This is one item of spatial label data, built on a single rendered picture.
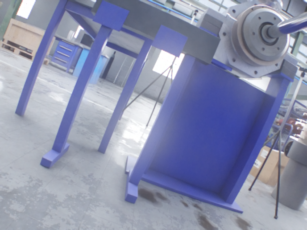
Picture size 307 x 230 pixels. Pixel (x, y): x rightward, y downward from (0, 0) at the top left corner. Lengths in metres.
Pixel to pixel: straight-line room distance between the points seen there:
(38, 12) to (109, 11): 13.98
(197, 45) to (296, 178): 1.87
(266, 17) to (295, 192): 1.80
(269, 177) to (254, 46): 2.21
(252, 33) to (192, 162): 0.91
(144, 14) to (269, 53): 0.73
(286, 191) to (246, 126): 1.15
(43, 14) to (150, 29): 13.88
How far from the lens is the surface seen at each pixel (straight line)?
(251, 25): 1.38
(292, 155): 2.61
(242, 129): 1.66
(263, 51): 1.39
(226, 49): 1.46
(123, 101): 1.46
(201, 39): 1.13
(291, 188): 2.60
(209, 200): 1.53
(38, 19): 14.91
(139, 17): 1.12
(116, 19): 1.11
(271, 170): 3.26
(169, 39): 1.09
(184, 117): 1.51
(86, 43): 11.95
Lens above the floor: 0.51
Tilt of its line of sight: 5 degrees down
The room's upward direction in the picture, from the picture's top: 24 degrees clockwise
